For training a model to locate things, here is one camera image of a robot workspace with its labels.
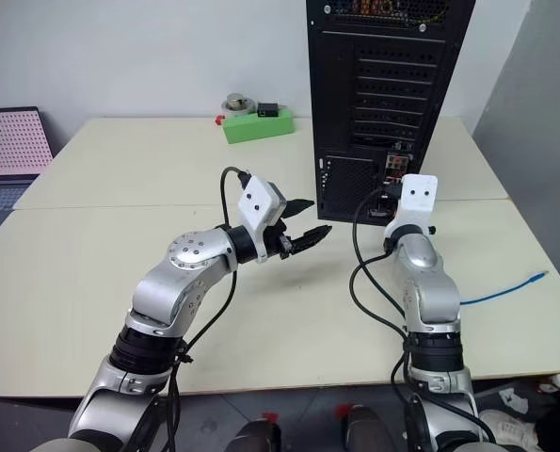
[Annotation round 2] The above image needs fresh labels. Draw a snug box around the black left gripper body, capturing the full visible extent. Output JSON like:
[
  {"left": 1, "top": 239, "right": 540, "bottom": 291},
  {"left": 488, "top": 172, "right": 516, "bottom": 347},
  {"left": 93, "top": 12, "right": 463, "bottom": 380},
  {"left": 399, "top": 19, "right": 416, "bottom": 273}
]
[{"left": 263, "top": 218, "right": 295, "bottom": 261}]

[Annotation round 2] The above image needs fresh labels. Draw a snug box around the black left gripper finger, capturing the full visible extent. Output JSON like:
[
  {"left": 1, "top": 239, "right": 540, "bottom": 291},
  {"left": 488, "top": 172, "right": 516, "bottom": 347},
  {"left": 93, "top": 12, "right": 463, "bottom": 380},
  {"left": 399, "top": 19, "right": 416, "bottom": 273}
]
[
  {"left": 290, "top": 224, "right": 333, "bottom": 257},
  {"left": 281, "top": 198, "right": 316, "bottom": 220}
]

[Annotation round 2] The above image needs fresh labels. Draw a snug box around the black computer tower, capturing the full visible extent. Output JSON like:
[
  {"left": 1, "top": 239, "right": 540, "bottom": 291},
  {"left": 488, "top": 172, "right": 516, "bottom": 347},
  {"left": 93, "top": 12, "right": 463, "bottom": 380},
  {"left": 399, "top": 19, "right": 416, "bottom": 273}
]
[{"left": 306, "top": 0, "right": 477, "bottom": 226}]

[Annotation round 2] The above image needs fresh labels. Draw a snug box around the green rectangular box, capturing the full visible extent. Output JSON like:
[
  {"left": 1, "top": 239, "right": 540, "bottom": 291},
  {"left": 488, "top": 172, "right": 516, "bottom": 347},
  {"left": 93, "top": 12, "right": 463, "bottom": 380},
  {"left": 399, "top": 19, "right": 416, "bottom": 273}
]
[{"left": 221, "top": 108, "right": 296, "bottom": 145}]

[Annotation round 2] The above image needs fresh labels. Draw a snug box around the roll of tape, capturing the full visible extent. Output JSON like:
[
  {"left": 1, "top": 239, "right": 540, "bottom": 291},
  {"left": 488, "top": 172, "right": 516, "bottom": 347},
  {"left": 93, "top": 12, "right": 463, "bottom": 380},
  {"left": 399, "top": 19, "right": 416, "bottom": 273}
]
[{"left": 221, "top": 92, "right": 257, "bottom": 118}]

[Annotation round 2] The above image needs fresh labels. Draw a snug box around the dark rounded shape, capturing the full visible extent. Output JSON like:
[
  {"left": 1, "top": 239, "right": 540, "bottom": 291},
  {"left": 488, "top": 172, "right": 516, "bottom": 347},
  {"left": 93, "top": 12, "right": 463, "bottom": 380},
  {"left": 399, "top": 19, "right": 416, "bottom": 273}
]
[
  {"left": 344, "top": 405, "right": 393, "bottom": 452},
  {"left": 234, "top": 418, "right": 283, "bottom": 452}
]

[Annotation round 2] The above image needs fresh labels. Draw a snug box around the grey partition panel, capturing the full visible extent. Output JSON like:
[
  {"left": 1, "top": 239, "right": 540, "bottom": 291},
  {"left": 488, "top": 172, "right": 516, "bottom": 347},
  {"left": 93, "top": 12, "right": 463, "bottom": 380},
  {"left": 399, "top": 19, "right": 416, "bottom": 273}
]
[{"left": 471, "top": 0, "right": 560, "bottom": 302}]

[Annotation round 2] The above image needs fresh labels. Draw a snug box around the white sneaker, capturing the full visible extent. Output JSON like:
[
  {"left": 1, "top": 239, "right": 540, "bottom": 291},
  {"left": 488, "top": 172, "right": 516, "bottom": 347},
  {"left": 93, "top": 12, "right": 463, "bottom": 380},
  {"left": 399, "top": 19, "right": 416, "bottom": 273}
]
[{"left": 479, "top": 409, "right": 539, "bottom": 446}]

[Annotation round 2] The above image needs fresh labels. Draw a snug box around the open grey laptop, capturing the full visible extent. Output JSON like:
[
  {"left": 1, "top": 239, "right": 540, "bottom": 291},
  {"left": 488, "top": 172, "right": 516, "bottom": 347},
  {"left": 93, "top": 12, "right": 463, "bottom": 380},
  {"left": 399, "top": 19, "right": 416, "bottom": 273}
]
[{"left": 0, "top": 106, "right": 55, "bottom": 246}]

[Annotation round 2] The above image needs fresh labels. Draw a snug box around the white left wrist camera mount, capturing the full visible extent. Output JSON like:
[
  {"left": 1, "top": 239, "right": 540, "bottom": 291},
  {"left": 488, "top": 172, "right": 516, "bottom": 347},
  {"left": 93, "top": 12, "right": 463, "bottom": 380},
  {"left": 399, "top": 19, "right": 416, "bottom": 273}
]
[{"left": 236, "top": 174, "right": 288, "bottom": 263}]

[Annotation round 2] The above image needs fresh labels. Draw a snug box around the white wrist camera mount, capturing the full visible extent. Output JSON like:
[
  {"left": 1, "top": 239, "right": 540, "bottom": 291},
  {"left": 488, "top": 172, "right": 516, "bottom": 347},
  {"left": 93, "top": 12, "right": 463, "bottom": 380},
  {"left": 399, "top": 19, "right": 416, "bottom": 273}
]
[
  {"left": 236, "top": 174, "right": 288, "bottom": 263},
  {"left": 383, "top": 172, "right": 440, "bottom": 250}
]

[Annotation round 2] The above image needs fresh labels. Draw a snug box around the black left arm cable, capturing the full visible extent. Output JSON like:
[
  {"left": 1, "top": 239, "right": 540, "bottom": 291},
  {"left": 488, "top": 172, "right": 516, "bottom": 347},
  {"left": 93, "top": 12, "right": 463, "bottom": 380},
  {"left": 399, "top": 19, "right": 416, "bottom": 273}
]
[{"left": 136, "top": 166, "right": 255, "bottom": 452}]

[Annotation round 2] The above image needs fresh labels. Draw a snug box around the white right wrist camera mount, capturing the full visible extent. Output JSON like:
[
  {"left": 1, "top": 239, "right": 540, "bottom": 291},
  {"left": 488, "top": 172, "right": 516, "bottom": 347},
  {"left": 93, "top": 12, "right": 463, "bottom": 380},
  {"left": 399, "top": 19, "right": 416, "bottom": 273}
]
[{"left": 383, "top": 172, "right": 440, "bottom": 250}]

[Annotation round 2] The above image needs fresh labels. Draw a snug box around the blue ethernet cable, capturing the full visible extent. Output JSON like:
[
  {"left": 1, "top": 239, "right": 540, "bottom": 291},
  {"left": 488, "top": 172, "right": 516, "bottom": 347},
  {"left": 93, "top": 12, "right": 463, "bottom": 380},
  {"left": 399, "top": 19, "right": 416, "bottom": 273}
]
[{"left": 458, "top": 270, "right": 551, "bottom": 307}]

